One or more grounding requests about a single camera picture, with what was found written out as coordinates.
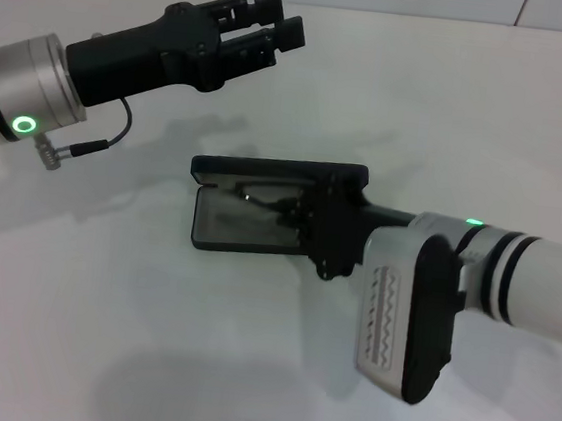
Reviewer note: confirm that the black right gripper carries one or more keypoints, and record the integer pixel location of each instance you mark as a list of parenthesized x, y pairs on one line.
[(339, 227)]

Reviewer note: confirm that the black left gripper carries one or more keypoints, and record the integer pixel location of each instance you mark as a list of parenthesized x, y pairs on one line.
[(146, 55)]

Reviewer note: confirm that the black glasses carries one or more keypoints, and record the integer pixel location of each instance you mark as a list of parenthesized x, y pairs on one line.
[(262, 202)]

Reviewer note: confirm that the black glasses case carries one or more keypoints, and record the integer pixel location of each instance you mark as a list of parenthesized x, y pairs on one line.
[(211, 223)]

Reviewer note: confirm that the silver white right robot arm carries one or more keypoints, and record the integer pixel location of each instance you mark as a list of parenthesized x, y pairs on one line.
[(545, 283)]

